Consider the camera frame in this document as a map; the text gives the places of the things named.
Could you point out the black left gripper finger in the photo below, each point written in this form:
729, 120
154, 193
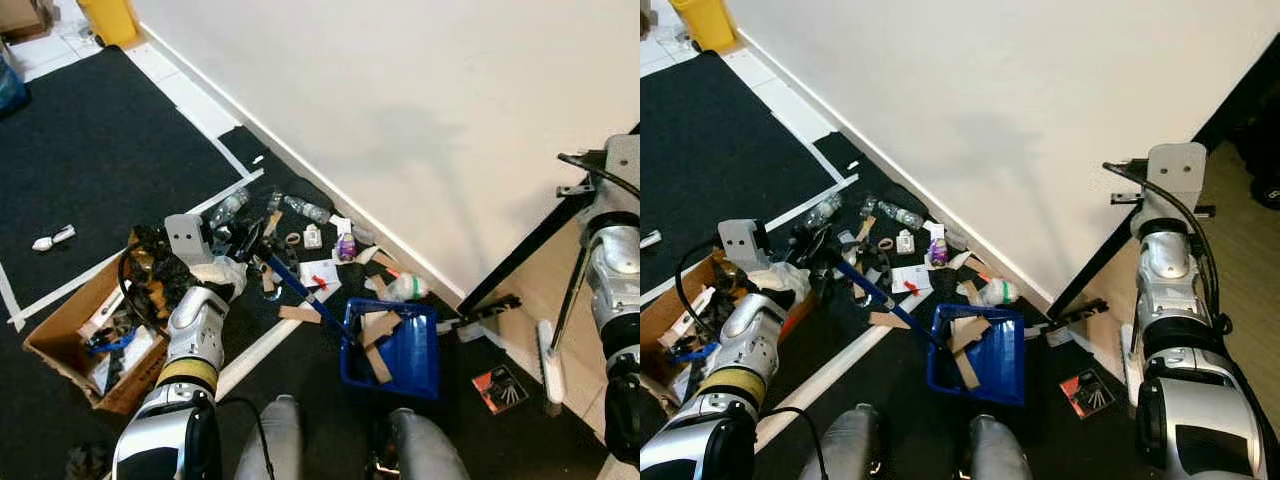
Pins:
247, 252
261, 238
827, 243
812, 258

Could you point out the broom with white head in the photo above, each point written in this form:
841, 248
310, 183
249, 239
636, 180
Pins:
550, 370
1130, 360

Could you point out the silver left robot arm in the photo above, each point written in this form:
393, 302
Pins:
750, 330
195, 325

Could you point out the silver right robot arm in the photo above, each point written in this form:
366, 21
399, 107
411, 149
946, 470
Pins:
1175, 290
615, 280

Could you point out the white floor tape strip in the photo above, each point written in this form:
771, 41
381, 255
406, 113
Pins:
828, 165
690, 272
100, 269
228, 160

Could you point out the long white floor strip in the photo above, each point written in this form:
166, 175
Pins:
820, 390
270, 345

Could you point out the brown tape roll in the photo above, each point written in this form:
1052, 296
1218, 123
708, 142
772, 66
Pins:
287, 239
880, 244

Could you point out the clear plastic bottle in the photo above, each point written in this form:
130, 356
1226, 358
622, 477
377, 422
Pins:
228, 208
305, 210
822, 210
900, 215

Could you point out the small white box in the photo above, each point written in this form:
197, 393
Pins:
906, 242
312, 237

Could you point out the white paper with red mark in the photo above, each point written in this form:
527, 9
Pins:
912, 280
320, 275

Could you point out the black garment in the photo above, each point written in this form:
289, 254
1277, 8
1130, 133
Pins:
150, 270
725, 290

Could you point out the brown cardboard strip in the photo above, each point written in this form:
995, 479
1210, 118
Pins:
298, 313
965, 370
890, 319
968, 330
378, 365
380, 325

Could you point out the crumpled white paper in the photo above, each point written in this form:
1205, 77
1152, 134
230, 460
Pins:
52, 238
648, 238

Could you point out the purple drink can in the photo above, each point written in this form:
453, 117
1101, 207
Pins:
938, 252
346, 248

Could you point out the black mat with taped edges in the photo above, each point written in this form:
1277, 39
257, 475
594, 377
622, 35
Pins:
720, 160
100, 160

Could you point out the cardboard box with red label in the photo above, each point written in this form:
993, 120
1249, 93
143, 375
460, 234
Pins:
665, 320
60, 355

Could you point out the crumpled white green bottle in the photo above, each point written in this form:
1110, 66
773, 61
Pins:
1000, 292
408, 288

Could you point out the grey robot left leg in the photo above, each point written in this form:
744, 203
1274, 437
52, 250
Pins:
268, 440
850, 445

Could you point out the grey robot leg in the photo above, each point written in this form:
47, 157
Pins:
420, 450
268, 440
1000, 455
850, 445

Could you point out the black card package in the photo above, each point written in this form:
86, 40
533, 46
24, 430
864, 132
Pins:
1088, 395
500, 390

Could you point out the yellow bin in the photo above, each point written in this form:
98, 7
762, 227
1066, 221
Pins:
108, 20
705, 22

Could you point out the grey robot right leg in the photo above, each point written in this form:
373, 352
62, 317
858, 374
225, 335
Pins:
1000, 455
420, 450

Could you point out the open brown cardboard box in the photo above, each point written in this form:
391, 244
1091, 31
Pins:
20, 15

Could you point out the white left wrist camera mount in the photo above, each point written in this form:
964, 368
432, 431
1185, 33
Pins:
188, 238
745, 245

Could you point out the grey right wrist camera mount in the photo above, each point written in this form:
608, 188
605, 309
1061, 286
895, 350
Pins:
625, 165
1175, 175

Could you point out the black metal bracket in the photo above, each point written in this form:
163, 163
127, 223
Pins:
490, 305
1080, 310

